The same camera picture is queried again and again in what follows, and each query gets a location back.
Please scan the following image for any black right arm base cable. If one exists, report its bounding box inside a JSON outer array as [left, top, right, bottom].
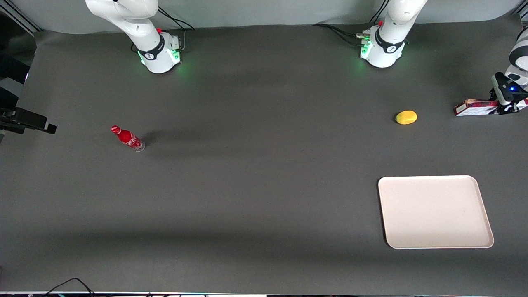
[[158, 6, 195, 32]]

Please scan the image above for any red tartan cookie box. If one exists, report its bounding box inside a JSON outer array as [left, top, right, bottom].
[[454, 98, 528, 117]]

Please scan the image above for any aluminium frame rail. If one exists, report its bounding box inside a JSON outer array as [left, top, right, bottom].
[[0, 0, 42, 33]]

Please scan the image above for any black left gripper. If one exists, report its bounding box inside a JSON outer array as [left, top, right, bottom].
[[491, 72, 528, 116]]

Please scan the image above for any black arm base cable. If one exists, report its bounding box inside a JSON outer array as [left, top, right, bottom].
[[158, 6, 195, 32], [311, 24, 366, 47]]

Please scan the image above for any white rectangular tray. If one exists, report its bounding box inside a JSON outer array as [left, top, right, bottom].
[[378, 175, 495, 250]]

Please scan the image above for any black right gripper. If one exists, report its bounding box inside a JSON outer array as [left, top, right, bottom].
[[0, 106, 57, 135]]

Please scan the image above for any black cable at table edge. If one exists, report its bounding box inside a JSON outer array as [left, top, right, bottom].
[[41, 278, 96, 297]]

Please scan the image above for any red cola bottle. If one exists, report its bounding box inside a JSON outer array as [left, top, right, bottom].
[[110, 125, 146, 152]]

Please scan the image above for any thin black cable behind arm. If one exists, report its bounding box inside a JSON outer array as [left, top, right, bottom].
[[368, 0, 391, 25]]

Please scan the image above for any black left arm base cable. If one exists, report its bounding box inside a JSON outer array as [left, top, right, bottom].
[[311, 24, 366, 47]]

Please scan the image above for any yellow mango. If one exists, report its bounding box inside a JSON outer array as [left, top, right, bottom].
[[395, 110, 418, 125]]

